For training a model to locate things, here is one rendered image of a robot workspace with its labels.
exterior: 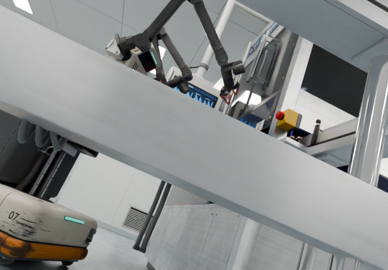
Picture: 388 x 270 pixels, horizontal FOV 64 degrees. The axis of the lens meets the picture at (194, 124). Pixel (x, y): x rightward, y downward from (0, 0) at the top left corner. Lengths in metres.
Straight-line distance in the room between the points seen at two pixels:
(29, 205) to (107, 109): 1.13
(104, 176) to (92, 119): 6.39
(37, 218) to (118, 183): 5.34
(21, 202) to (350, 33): 1.37
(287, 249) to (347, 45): 0.93
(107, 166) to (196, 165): 6.42
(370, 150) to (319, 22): 0.27
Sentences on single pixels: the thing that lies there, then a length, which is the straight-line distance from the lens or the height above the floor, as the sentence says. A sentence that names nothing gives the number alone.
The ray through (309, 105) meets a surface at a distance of 1.60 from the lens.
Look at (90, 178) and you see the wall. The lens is 6.82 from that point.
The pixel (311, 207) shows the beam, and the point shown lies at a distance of 0.52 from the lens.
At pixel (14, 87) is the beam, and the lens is 0.46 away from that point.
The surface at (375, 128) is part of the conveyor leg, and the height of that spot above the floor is 0.66.
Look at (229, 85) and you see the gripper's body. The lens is 1.73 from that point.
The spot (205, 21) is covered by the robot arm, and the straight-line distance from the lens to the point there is 1.78.
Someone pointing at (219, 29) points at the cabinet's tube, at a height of 2.12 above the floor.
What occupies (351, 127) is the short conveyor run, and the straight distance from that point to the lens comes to 1.21.
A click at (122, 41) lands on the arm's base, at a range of 1.79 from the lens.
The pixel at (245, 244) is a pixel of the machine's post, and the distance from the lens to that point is 1.34.
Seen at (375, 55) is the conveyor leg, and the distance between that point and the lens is 0.75.
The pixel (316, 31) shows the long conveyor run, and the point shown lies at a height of 0.84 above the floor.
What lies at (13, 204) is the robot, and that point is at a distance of 1.57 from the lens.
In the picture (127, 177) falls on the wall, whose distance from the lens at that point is 6.83.
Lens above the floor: 0.36
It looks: 20 degrees up
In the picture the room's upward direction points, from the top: 22 degrees clockwise
